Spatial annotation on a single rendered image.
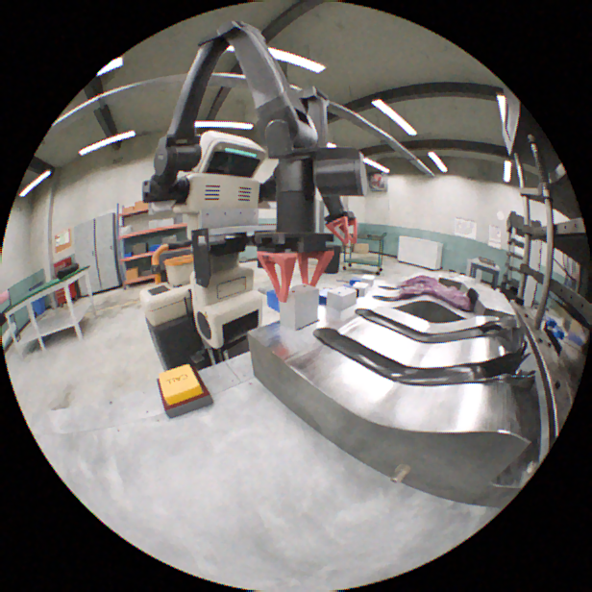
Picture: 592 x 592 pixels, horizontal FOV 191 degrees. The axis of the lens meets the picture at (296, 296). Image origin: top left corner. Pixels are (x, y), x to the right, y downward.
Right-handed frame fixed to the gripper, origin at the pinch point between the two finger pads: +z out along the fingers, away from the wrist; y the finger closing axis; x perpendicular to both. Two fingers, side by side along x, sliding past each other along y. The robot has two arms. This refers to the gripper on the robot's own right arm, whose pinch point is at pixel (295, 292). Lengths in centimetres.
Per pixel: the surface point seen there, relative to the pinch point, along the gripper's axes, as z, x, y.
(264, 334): 4.7, -0.7, -6.4
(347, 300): 3.0, -2.6, 10.4
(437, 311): 6.1, -18.0, 28.4
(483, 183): -255, -111, 707
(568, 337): 5, -79, 46
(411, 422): 4.1, -22.5, -7.1
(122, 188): -177, 551, -116
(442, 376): 4.0, -23.4, 0.9
